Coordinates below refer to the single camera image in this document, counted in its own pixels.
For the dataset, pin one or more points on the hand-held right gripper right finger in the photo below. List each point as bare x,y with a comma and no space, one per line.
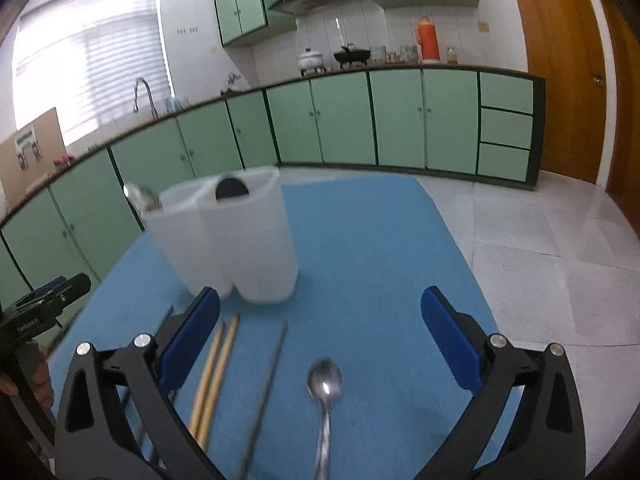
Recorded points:
450,345

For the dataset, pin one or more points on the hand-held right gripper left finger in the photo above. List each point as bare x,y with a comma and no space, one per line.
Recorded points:
192,340

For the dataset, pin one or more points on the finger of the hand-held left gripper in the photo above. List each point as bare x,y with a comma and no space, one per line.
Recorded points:
75,290
42,292

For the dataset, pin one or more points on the wooden chopstick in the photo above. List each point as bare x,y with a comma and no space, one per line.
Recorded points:
220,375
207,385

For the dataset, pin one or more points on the white plastic utensil holder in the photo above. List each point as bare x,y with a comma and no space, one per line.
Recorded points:
260,250

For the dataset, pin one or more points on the metal spoon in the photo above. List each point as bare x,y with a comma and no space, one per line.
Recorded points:
325,382
140,194

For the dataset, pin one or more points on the black round spoon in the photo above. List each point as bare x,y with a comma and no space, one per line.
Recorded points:
231,190

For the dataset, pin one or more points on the person's left hand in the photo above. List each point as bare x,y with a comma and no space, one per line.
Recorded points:
39,375

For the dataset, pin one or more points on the brown cardboard board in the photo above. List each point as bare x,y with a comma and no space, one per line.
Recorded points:
40,170

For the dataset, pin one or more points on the blue tablecloth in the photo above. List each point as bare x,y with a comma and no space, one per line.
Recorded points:
360,260

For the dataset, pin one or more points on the red cloth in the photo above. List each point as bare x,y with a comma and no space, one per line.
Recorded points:
64,161

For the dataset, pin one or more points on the green drawer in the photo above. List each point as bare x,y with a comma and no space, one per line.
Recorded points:
505,127
502,160
505,91

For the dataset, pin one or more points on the metal kitchen faucet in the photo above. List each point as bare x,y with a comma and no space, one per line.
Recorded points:
135,97

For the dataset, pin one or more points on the clear drinking glasses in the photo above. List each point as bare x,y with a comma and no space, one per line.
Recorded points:
176,105

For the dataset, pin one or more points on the white window blind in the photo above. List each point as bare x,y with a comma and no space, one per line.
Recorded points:
90,60

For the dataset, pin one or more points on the green base cabinets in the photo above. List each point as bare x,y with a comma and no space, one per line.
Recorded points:
345,120

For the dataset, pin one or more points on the wooden door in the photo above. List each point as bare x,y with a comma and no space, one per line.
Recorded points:
560,85
622,125

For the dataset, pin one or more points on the glass jar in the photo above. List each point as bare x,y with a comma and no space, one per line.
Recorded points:
452,55
410,54
378,55

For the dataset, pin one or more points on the white cooking pot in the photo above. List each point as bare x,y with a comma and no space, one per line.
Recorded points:
311,60

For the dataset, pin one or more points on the black wok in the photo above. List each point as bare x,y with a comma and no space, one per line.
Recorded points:
352,56

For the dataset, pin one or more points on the orange thermos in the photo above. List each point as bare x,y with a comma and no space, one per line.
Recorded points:
429,40

